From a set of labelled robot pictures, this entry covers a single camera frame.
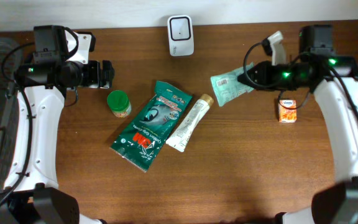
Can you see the white tube gold cap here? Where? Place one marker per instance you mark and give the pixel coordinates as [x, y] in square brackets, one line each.
[180, 137]

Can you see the light green wipes packet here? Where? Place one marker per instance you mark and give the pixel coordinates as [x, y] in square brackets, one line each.
[226, 87]

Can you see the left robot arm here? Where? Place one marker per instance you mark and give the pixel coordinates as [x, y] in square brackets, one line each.
[32, 97]

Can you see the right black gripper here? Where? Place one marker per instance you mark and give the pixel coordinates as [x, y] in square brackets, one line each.
[263, 69]

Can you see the green lid jar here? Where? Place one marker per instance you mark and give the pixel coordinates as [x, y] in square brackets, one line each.
[119, 103]

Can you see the green 3M gloves packet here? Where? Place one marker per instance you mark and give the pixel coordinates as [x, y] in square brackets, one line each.
[142, 139]

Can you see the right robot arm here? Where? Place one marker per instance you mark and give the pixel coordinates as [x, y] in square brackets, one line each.
[332, 80]

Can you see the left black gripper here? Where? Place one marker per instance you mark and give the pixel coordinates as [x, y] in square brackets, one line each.
[94, 79]

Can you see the orange Kleenex tissue pack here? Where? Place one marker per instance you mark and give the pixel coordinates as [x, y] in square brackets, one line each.
[287, 111]

